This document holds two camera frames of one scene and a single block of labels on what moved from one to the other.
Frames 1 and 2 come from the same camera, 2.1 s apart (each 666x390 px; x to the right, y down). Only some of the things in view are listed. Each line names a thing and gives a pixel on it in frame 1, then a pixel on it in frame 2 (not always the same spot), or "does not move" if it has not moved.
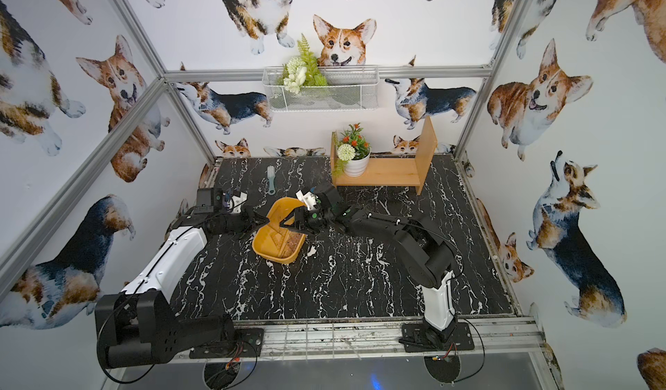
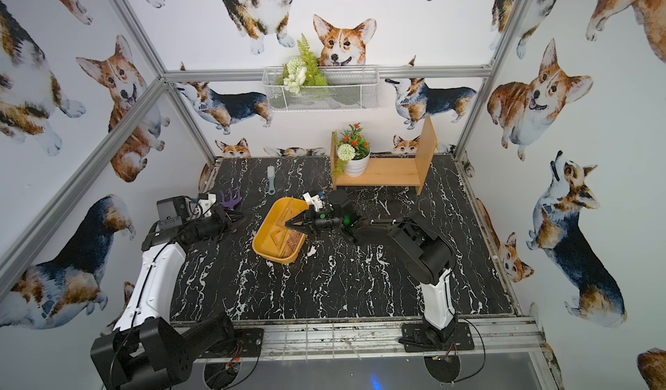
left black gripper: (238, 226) -> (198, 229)
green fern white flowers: (301, 70) does not move
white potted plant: (353, 152) does not move
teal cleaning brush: (270, 175) does not move
